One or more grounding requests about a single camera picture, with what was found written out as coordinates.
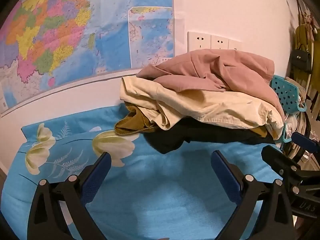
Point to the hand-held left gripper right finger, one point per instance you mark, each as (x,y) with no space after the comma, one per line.
(226,177)

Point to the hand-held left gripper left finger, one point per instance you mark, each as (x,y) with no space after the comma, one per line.
(96,177)

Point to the cream garment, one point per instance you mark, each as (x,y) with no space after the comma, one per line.
(187,105)

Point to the blue floral bed sheet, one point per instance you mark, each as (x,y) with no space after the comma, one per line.
(150,205)

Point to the black handbag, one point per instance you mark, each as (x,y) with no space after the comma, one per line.
(301,60)

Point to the white wall socket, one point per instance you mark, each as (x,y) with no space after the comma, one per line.
(219,41)
(199,40)
(235,45)

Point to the teal perforated plastic basket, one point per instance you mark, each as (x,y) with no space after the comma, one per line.
(285,92)

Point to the olive yellow hanging garment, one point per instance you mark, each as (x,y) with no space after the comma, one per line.
(302,35)

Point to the white clothes rack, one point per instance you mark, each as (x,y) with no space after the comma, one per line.
(311,85)

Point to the mustard brown garment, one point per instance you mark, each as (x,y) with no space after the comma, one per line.
(127,127)

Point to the colourful wall map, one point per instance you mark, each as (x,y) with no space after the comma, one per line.
(50,30)

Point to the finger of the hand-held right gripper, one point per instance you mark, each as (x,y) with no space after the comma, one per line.
(303,140)
(277,161)

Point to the black garment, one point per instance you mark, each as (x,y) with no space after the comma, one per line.
(175,138)

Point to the pink jacket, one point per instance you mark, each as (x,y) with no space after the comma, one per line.
(200,67)

